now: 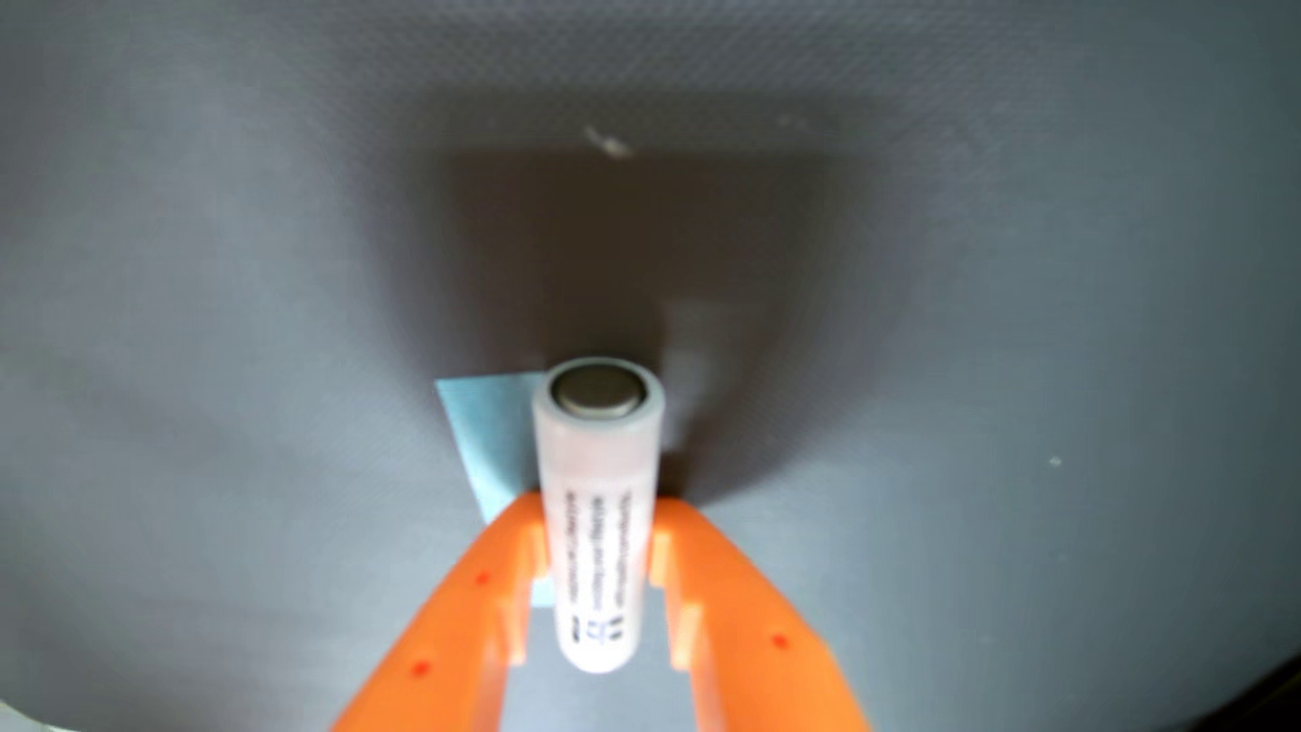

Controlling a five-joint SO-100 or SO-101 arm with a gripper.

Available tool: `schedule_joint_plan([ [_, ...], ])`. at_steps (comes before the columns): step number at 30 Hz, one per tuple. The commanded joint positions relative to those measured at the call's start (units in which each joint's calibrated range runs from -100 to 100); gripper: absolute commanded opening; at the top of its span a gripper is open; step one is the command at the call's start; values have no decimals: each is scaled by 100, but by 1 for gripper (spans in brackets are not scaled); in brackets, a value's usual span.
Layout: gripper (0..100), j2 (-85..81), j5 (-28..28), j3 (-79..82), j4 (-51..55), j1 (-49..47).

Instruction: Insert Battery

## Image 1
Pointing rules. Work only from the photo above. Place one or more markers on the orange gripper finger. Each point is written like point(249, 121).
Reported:
point(762, 651)
point(437, 651)

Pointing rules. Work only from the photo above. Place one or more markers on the white cylindrical battery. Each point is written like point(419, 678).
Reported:
point(600, 488)

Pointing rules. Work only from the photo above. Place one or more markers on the light blue tape strip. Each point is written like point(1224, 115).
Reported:
point(488, 437)

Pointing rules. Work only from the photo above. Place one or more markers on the dark grey mat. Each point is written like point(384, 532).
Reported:
point(203, 356)

